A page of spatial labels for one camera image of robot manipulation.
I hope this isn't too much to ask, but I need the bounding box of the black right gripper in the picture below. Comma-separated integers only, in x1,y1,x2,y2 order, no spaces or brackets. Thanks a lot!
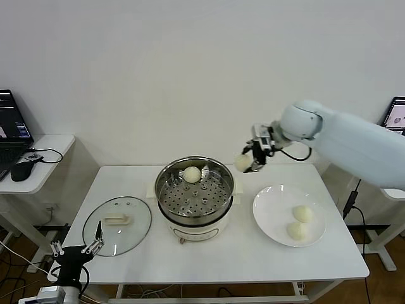
243,141,275,174

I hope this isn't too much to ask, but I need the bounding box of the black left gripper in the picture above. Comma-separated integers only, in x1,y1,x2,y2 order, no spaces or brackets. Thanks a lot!
51,220,105,286

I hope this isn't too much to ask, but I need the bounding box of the white steamed baozi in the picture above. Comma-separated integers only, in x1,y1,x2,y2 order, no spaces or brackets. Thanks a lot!
183,166,202,184
287,221,309,241
292,205,314,224
234,153,253,173

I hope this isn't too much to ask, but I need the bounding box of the round glass pot lid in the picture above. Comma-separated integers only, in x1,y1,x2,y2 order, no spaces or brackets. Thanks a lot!
82,196,153,257

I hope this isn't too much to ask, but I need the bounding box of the perforated steel steamer basket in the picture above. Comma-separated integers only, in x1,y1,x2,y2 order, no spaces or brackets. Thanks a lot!
154,155,235,222

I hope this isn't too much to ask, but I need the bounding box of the large white table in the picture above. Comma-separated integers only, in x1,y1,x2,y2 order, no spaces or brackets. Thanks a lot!
47,163,370,304

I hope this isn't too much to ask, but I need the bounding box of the round white plate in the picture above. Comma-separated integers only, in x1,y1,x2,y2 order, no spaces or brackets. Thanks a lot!
252,184,327,248

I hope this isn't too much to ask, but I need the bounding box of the cream electric cooking pot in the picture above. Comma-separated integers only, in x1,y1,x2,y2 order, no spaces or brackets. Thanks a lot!
146,177,244,245

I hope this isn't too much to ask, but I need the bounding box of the black computer mouse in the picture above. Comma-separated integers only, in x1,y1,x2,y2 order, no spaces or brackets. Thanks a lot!
11,160,34,182

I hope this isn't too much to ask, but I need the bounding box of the small white side table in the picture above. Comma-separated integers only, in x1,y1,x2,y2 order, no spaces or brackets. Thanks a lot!
347,186,405,273
0,134,77,273

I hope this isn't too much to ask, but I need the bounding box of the black laptop dark screen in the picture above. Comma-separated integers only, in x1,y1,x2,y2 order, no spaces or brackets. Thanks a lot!
0,89,35,182

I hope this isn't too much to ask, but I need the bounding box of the grey laptop pink screen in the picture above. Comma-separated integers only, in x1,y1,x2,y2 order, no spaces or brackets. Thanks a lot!
379,96,405,137

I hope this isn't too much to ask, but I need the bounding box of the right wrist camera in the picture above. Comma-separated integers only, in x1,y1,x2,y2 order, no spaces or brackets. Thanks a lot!
252,124,275,149

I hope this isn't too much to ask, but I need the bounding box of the black dongle with cable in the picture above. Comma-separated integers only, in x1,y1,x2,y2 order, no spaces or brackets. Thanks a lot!
25,148,64,165

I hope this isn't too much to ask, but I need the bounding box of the black cable with adapter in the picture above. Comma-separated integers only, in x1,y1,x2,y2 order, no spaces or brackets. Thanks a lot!
342,179,371,304

